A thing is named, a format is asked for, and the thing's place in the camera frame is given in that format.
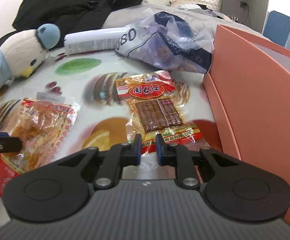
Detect grey blanket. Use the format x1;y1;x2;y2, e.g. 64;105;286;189
102;3;263;37

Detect pink cardboard box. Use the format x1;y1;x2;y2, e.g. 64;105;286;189
203;25;290;223

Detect red brown tofu snack pack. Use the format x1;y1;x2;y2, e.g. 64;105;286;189
116;70;203;154

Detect penguin plush toy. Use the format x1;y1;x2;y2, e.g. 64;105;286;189
0;23;60;89

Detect blue white plastic bag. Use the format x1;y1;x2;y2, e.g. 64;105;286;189
115;11;214;74

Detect blue chair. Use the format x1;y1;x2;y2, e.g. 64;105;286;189
263;10;290;47

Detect white tube bottle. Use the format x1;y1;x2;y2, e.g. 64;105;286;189
64;26;130;55

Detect grey bedside shelf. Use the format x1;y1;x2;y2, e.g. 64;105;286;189
220;0;269;33

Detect black puffer jacket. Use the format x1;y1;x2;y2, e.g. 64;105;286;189
0;0;143;48

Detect orange red snack pack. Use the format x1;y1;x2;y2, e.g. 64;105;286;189
0;98;80;195

